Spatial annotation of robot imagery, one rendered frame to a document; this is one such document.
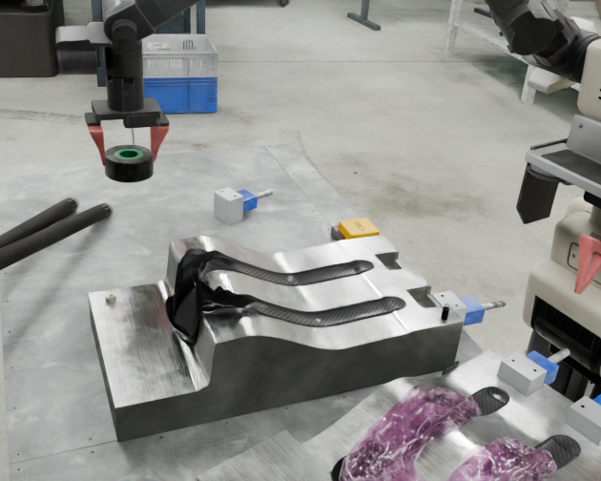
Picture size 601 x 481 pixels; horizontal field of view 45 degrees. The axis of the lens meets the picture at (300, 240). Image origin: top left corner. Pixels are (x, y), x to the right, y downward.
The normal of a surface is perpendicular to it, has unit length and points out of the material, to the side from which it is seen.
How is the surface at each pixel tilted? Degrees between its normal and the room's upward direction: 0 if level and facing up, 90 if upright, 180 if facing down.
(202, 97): 91
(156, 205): 0
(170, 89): 91
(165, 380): 0
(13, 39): 90
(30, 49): 90
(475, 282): 0
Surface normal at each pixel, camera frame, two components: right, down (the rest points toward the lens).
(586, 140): -0.84, 0.22
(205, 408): 0.36, 0.49
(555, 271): -0.05, -0.83
